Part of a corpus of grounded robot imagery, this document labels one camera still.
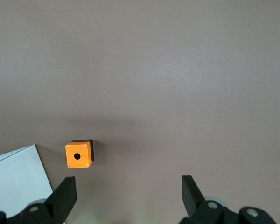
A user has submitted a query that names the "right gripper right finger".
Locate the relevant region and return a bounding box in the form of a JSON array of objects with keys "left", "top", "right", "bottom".
[{"left": 178, "top": 175, "right": 242, "bottom": 224}]

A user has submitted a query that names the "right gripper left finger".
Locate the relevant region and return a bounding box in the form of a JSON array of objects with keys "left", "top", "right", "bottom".
[{"left": 8, "top": 176, "right": 77, "bottom": 224}]

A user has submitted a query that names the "white drawer cabinet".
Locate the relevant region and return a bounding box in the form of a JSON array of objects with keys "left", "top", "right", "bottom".
[{"left": 0, "top": 144, "right": 54, "bottom": 224}]

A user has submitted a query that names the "orange button enclosure box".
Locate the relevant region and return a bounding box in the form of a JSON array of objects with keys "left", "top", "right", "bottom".
[{"left": 65, "top": 139, "right": 96, "bottom": 168}]

